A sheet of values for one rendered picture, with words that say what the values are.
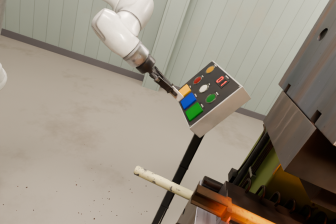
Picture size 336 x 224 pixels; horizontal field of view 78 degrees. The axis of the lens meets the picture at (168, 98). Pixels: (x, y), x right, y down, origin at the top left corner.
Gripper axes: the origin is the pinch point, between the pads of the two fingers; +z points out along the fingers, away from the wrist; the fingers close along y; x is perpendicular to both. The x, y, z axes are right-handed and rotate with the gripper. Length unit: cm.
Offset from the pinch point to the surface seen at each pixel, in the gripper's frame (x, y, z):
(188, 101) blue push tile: 0.0, -8.8, 12.5
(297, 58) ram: 33.0, 33.0, -3.6
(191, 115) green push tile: -1.8, 1.7, 12.5
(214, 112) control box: 7.0, 6.9, 14.9
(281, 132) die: 18.1, 45.7, -1.8
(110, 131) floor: -99, -110, 42
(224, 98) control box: 14.0, 6.1, 13.2
